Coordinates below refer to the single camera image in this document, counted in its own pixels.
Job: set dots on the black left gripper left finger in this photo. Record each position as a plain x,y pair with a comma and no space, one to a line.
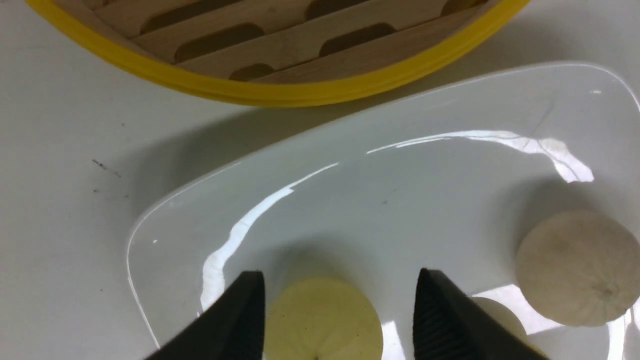
233,328

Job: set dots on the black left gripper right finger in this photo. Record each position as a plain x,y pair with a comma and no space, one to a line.
448,325

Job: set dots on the yellow steamed bun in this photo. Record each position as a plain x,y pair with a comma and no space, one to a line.
322,319

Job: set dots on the white steamed bun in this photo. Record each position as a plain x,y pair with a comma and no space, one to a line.
579,268

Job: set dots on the white rectangular plate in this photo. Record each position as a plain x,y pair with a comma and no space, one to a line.
449,179

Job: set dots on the bamboo steamer basket yellow rims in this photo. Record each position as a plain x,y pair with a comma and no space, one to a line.
279,53

